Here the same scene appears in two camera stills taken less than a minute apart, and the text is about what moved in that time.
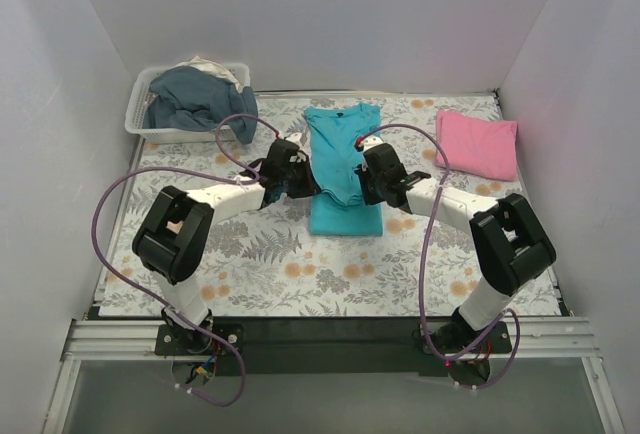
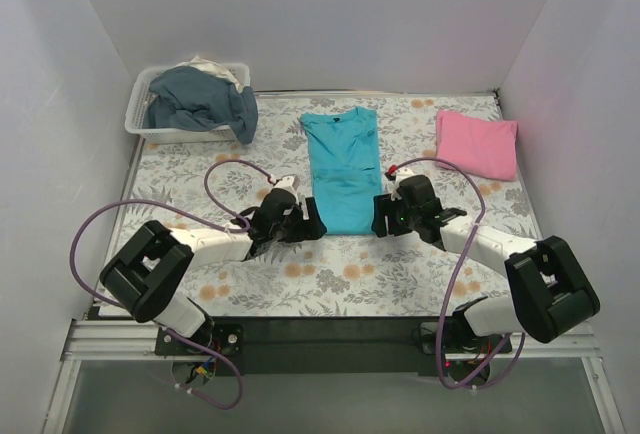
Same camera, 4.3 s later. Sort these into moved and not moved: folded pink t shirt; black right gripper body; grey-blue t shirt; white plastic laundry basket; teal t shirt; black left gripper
Moved: black left gripper; black right gripper body
Not moved: folded pink t shirt; grey-blue t shirt; white plastic laundry basket; teal t shirt
